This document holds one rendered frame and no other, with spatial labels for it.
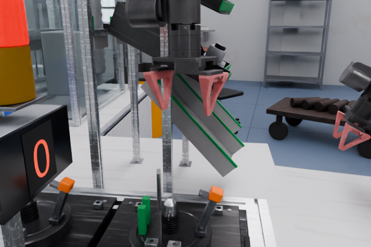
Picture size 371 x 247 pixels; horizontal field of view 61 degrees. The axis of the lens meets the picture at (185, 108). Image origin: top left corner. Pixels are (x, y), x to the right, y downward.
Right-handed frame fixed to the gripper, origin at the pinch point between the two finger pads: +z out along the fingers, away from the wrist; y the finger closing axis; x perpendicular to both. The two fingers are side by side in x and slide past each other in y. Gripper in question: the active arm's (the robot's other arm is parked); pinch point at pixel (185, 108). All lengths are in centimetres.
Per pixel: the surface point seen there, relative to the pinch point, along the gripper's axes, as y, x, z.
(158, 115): -197, 226, 72
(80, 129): -84, 39, 26
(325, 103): -37, 320, 59
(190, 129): -6.2, 10.8, 7.6
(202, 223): 7.5, -6.4, 17.3
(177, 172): -24.6, 30.1, 29.5
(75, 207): -19.3, -11.3, 20.4
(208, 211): 8.4, -6.1, 15.0
